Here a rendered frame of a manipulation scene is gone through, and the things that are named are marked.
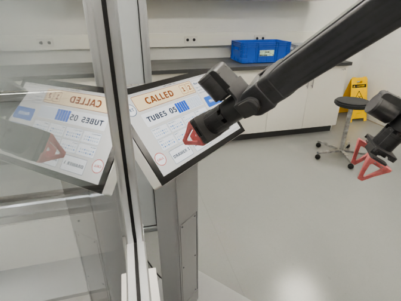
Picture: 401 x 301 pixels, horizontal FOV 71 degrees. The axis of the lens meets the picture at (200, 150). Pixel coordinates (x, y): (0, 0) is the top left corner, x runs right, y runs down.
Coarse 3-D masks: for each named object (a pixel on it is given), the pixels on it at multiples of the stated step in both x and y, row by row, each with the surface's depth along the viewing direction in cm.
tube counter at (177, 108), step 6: (192, 96) 106; (198, 96) 108; (180, 102) 100; (186, 102) 102; (192, 102) 104; (198, 102) 106; (168, 108) 95; (174, 108) 97; (180, 108) 99; (186, 108) 101; (192, 108) 103; (174, 114) 96
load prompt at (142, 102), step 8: (168, 88) 99; (176, 88) 102; (184, 88) 105; (192, 88) 108; (136, 96) 88; (144, 96) 90; (152, 96) 92; (160, 96) 95; (168, 96) 97; (176, 96) 100; (136, 104) 87; (144, 104) 89; (152, 104) 91; (160, 104) 93
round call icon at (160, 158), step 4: (160, 152) 85; (152, 156) 83; (156, 156) 84; (160, 156) 85; (164, 156) 86; (156, 160) 83; (160, 160) 84; (164, 160) 85; (160, 164) 83; (164, 164) 84
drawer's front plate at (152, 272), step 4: (152, 268) 59; (152, 272) 58; (152, 276) 57; (156, 276) 57; (152, 280) 56; (156, 280) 56; (152, 284) 55; (156, 284) 55; (152, 288) 55; (156, 288) 55; (152, 292) 54; (156, 292) 54; (152, 296) 53; (156, 296) 53; (152, 300) 52; (156, 300) 52; (160, 300) 52
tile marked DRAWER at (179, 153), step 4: (176, 148) 90; (180, 148) 91; (184, 148) 92; (188, 148) 94; (172, 152) 88; (176, 152) 89; (180, 152) 91; (184, 152) 92; (188, 152) 93; (192, 152) 94; (172, 156) 88; (176, 156) 89; (180, 156) 90; (184, 156) 91; (188, 156) 92; (176, 160) 88; (180, 160) 89; (176, 164) 87
